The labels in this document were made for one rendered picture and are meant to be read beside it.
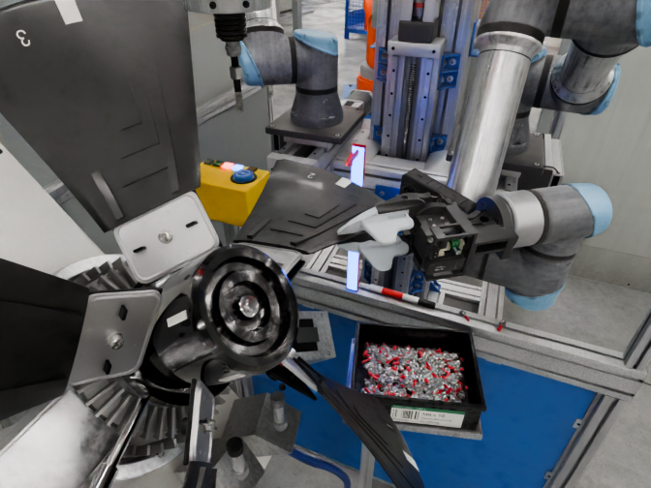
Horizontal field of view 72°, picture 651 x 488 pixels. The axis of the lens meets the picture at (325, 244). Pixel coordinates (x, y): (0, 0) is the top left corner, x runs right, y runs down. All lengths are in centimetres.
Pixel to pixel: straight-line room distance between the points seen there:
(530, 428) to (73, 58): 107
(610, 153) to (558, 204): 168
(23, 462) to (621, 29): 83
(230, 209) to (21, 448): 59
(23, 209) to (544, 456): 112
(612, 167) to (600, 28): 162
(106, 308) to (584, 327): 219
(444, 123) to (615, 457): 129
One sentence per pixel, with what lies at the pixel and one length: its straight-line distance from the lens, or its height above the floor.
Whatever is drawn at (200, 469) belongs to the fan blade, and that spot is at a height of 115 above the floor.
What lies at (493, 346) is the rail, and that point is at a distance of 97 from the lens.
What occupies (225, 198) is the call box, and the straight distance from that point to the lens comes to 94.
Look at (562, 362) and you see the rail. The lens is 98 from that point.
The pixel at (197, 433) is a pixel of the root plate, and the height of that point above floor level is 117.
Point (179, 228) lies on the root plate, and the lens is 47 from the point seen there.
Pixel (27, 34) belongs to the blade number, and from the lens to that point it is 55.
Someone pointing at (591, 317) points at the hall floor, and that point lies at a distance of 246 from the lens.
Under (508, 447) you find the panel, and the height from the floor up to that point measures 50.
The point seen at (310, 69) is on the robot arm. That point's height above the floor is 119.
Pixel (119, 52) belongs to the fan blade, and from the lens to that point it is 52.
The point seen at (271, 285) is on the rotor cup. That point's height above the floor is 121.
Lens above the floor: 150
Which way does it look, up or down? 36 degrees down
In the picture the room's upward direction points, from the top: straight up
